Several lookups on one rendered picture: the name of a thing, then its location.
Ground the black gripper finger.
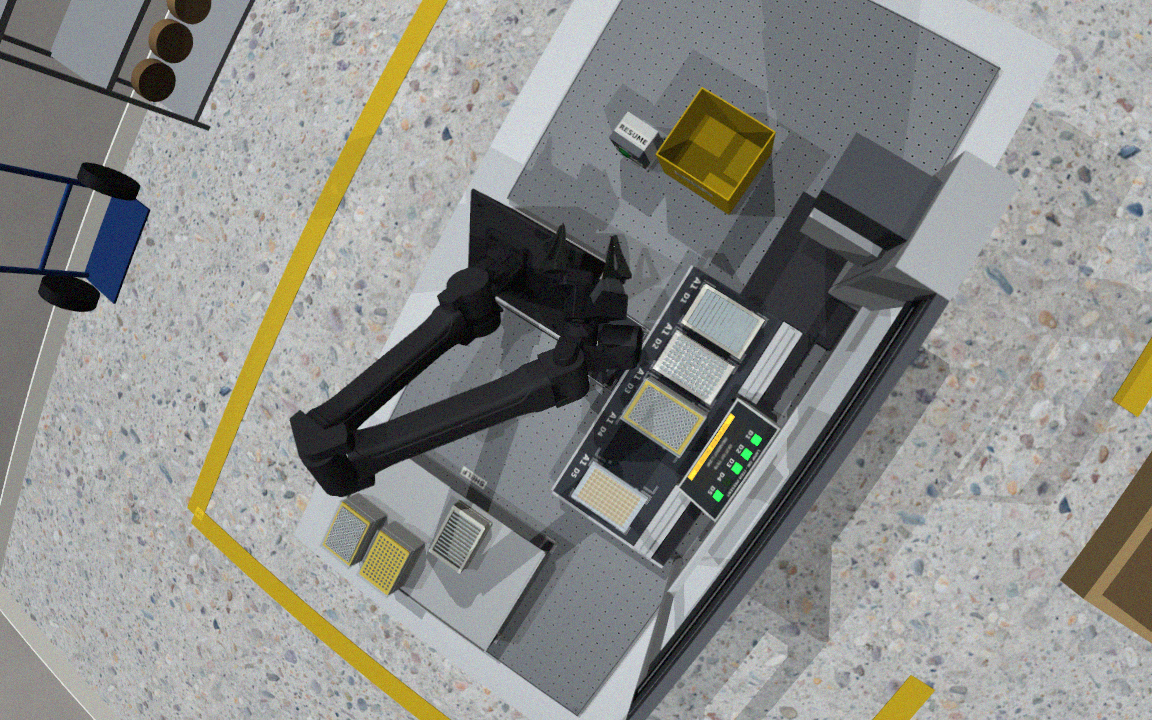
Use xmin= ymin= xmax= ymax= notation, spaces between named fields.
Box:
xmin=538 ymin=223 xmax=567 ymax=271
xmin=602 ymin=235 xmax=632 ymax=280

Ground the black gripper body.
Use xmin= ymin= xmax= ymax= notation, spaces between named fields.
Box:
xmin=543 ymin=265 xmax=600 ymax=291

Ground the grey multi-trough reservoir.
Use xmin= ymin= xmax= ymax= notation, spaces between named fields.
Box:
xmin=681 ymin=283 xmax=765 ymax=359

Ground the yellow waste bin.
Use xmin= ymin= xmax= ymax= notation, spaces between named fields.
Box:
xmin=655 ymin=88 xmax=776 ymax=215

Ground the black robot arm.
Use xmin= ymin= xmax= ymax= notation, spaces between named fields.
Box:
xmin=290 ymin=229 xmax=642 ymax=497

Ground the black rectangular nest with label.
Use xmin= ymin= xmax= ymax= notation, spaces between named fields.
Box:
xmin=588 ymin=316 xmax=650 ymax=392

